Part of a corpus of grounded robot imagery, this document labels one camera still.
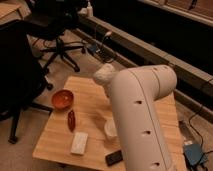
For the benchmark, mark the black office chair near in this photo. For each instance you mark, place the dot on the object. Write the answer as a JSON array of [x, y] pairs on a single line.
[[21, 76]]

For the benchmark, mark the white spray bottle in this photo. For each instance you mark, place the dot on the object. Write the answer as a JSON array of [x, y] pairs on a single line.
[[89, 9]]

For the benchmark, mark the black smartphone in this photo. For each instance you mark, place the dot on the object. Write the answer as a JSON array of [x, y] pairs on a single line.
[[113, 158]]

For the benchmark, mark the orange bowl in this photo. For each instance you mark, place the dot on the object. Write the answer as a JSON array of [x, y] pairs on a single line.
[[62, 99]]

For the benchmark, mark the red oval object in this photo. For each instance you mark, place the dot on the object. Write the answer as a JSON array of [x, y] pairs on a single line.
[[71, 120]]

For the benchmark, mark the blue electronics box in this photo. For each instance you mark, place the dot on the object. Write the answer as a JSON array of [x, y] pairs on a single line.
[[194, 154]]

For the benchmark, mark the wooden desk corner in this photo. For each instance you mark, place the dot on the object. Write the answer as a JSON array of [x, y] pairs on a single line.
[[10, 10]]

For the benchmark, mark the black office chair far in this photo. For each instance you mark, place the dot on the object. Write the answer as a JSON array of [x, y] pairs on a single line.
[[49, 19]]

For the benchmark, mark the white rectangular sponge block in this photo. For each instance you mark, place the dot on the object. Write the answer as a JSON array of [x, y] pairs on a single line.
[[79, 143]]

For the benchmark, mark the power strip with cables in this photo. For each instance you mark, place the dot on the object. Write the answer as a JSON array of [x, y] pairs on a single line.
[[98, 50]]

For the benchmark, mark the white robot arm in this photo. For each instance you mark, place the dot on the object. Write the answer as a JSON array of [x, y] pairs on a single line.
[[132, 93]]

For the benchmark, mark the black office chair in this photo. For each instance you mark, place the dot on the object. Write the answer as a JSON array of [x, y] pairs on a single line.
[[21, 76], [49, 19]]

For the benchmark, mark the white paper cup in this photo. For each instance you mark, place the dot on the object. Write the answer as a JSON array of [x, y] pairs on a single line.
[[110, 129]]

